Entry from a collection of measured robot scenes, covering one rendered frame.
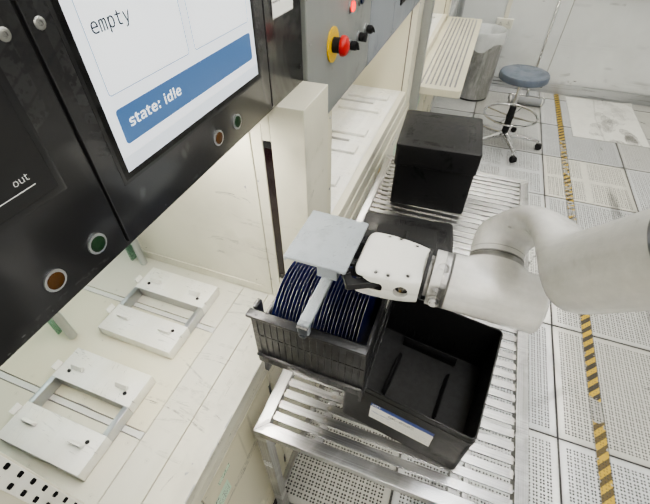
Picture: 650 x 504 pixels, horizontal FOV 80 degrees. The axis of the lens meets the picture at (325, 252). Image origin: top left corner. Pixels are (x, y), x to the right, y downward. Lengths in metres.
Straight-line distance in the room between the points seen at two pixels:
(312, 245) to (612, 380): 1.90
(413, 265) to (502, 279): 0.12
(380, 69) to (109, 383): 1.82
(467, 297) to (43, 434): 0.83
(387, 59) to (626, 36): 3.15
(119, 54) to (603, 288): 0.48
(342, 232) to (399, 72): 1.62
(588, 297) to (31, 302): 0.50
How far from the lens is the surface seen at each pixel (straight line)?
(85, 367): 1.04
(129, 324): 1.07
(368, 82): 2.24
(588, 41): 4.91
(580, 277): 0.45
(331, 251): 0.59
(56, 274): 0.41
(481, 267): 0.58
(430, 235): 1.28
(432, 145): 1.43
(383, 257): 0.59
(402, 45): 2.14
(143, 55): 0.45
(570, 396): 2.16
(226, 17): 0.57
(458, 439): 0.86
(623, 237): 0.42
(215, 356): 0.98
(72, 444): 0.96
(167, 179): 0.49
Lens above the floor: 1.69
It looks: 44 degrees down
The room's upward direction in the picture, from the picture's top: straight up
